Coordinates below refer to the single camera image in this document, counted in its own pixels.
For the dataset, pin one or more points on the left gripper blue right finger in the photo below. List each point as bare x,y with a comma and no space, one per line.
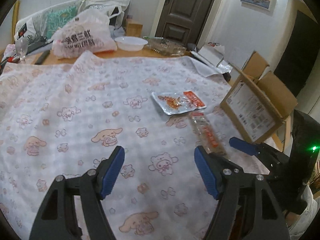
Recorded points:
209,166

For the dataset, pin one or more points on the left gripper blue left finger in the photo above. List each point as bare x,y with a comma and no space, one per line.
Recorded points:
110,169

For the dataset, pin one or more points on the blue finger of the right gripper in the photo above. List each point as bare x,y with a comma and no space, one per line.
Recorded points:
243,146

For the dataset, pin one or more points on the silver red spicy strips packet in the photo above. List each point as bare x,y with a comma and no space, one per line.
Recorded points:
173,103

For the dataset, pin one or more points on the clear brown snack packet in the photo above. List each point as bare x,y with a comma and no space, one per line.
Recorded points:
206,135

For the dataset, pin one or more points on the brown cardboard box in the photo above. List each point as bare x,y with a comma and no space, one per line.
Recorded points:
258,103

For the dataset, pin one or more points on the pink cartoon print tablecloth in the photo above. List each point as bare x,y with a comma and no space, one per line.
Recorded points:
67,118

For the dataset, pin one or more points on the white paper packaging pile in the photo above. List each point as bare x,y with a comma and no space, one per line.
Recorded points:
210,60

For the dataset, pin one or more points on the clear plastic tray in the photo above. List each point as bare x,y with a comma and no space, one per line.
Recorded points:
164,46

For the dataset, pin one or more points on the white plastic bowl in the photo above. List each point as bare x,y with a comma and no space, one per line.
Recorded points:
130,43

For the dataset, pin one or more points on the black remote control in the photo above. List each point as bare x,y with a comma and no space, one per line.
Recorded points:
42,58

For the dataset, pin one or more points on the white printed plastic bag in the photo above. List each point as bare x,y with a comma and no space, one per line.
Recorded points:
89,30

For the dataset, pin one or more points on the dark brown door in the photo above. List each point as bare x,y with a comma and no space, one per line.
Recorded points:
182,21

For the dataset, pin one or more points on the teal cushion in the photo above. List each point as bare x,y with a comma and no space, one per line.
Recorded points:
58,19

